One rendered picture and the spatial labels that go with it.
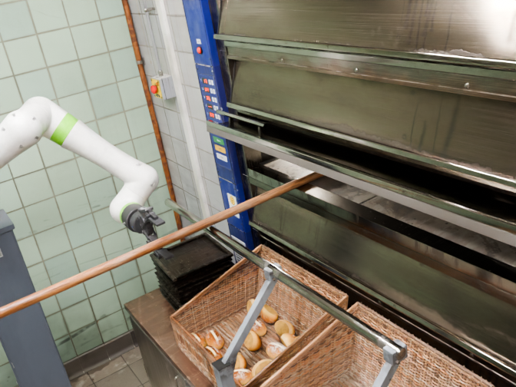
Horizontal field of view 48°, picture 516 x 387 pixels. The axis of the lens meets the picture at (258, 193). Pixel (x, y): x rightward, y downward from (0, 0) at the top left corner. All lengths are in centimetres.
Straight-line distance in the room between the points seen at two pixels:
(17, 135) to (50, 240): 121
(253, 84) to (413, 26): 83
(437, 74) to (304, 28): 49
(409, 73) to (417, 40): 10
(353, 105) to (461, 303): 63
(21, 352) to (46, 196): 82
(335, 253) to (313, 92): 57
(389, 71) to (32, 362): 184
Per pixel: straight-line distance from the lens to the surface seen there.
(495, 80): 138
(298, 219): 221
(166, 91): 277
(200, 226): 193
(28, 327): 257
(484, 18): 137
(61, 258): 318
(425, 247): 171
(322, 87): 184
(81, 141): 215
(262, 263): 170
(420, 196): 142
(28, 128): 200
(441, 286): 176
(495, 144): 142
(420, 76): 152
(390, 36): 154
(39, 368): 268
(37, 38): 293
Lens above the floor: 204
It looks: 24 degrees down
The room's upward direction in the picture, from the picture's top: 10 degrees counter-clockwise
